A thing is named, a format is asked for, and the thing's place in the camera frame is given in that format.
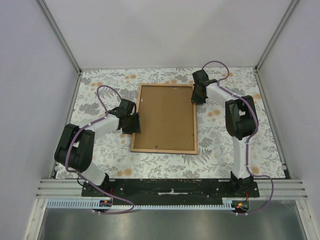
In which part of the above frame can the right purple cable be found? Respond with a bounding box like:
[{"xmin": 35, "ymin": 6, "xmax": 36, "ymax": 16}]
[{"xmin": 201, "ymin": 60, "xmax": 275, "ymax": 216}]

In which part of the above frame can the aluminium front rail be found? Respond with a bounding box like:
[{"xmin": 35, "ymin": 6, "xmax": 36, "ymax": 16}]
[{"xmin": 36, "ymin": 179, "xmax": 308, "ymax": 200}]

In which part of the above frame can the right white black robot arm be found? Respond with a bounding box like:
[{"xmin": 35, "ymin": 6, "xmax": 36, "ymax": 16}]
[{"xmin": 191, "ymin": 69, "xmax": 259, "ymax": 197}]

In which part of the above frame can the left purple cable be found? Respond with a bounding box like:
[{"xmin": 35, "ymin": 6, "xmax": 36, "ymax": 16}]
[{"xmin": 64, "ymin": 85, "xmax": 136, "ymax": 216}]

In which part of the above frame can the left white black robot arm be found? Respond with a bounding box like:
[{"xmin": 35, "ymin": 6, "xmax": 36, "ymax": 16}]
[{"xmin": 54, "ymin": 99, "xmax": 141, "ymax": 197}]

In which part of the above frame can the white slotted cable duct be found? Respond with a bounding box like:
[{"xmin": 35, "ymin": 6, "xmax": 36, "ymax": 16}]
[{"xmin": 46, "ymin": 199, "xmax": 235, "ymax": 211}]

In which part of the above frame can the aluminium corner post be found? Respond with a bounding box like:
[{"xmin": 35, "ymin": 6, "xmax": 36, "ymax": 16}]
[
  {"xmin": 254, "ymin": 0, "xmax": 300, "ymax": 73},
  {"xmin": 36, "ymin": 0, "xmax": 82, "ymax": 75}
]

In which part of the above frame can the floral patterned table mat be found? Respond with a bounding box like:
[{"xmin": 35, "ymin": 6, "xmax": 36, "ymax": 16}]
[{"xmin": 71, "ymin": 64, "xmax": 285, "ymax": 179}]

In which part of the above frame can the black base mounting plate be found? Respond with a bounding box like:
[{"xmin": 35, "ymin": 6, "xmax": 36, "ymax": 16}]
[{"xmin": 81, "ymin": 178, "xmax": 261, "ymax": 204}]

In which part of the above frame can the wooden picture frame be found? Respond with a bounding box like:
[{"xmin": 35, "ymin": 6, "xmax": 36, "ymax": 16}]
[{"xmin": 130, "ymin": 83, "xmax": 198, "ymax": 156}]

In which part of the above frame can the right aluminium corner post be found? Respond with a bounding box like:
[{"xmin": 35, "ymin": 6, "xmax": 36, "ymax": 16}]
[{"xmin": 254, "ymin": 0, "xmax": 300, "ymax": 73}]

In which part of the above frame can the purple cable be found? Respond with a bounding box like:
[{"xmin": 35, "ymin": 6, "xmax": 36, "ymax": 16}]
[
  {"xmin": 201, "ymin": 60, "xmax": 275, "ymax": 216},
  {"xmin": 64, "ymin": 85, "xmax": 136, "ymax": 216}
]

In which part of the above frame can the brown cardboard backing board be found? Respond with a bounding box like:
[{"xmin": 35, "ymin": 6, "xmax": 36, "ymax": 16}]
[{"xmin": 133, "ymin": 85, "xmax": 195, "ymax": 152}]

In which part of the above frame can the left aluminium corner post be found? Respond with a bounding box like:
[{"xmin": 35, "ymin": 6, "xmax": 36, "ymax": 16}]
[{"xmin": 36, "ymin": 0, "xmax": 82, "ymax": 75}]

